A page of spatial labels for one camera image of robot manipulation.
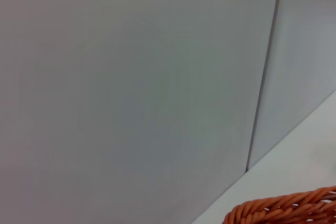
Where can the orange woven plastic basket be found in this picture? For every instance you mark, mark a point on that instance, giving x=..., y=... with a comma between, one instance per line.
x=275, y=205

